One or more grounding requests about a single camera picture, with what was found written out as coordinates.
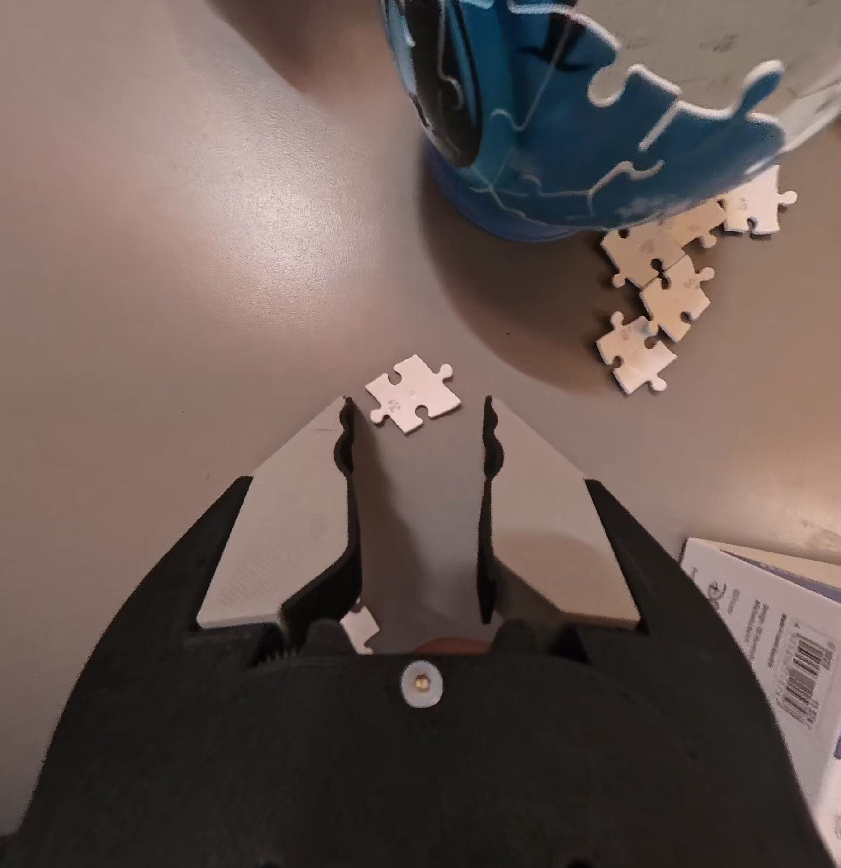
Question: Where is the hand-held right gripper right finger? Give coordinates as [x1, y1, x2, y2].
[475, 395, 643, 626]

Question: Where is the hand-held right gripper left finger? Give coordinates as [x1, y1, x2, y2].
[195, 395, 364, 645]

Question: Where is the white puzzle piece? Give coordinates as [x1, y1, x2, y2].
[364, 353, 462, 435]
[340, 605, 382, 656]

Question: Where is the blue cartoon puzzle ball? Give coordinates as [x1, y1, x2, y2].
[381, 0, 841, 228]

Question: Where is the white puzzle box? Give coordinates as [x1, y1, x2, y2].
[678, 536, 841, 868]

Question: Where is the pile of puzzle pieces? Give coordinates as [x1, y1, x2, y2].
[594, 165, 799, 396]

